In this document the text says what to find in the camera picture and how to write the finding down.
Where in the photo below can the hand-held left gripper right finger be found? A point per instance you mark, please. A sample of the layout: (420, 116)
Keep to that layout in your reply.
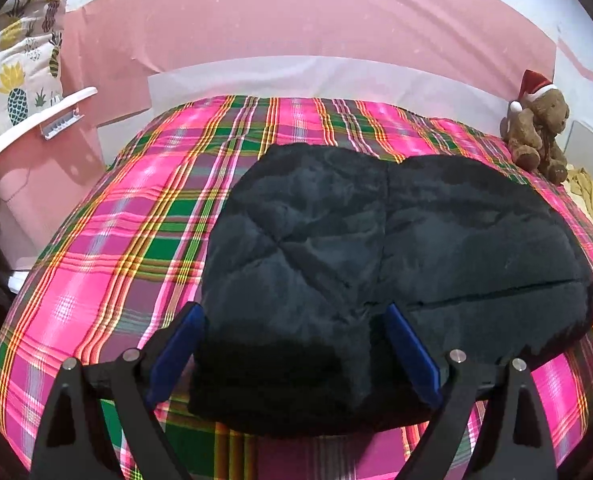
(414, 355)

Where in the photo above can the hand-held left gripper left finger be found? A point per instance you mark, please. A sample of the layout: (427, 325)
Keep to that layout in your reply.
(174, 355)

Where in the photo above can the black fleece sweater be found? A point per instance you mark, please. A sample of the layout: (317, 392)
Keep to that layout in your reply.
(356, 240)

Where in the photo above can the pink plaid blanket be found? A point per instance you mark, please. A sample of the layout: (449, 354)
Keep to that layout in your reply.
(126, 240)

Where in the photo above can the yellow cloth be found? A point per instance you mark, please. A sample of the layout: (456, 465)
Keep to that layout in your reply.
(589, 192)

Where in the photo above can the brown teddy bear, santa hat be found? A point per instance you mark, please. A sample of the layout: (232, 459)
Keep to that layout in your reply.
(539, 130)

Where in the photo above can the white headboard panel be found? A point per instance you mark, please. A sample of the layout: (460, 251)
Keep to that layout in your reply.
(326, 80)

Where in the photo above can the pineapple print cloth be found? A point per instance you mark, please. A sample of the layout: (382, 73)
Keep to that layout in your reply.
(21, 60)

